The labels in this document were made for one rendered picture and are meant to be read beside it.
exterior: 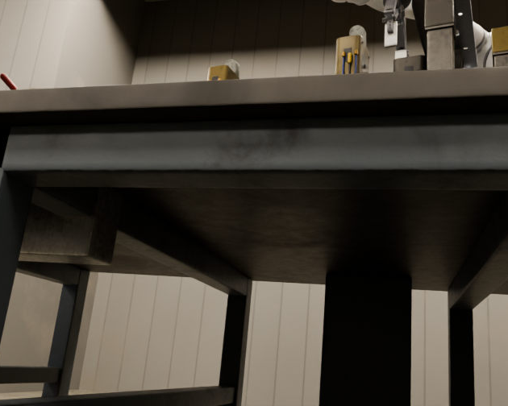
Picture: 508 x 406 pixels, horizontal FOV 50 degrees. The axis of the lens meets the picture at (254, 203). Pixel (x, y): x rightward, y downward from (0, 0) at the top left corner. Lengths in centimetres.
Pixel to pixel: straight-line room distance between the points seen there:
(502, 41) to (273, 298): 303
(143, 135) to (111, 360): 370
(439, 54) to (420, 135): 32
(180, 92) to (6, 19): 397
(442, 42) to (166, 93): 50
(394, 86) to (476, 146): 13
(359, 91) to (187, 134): 25
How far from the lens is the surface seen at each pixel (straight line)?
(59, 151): 88
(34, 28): 449
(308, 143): 73
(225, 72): 140
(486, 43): 202
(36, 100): 89
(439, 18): 106
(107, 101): 82
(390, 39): 146
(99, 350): 449
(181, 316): 422
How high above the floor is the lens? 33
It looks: 16 degrees up
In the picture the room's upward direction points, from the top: 5 degrees clockwise
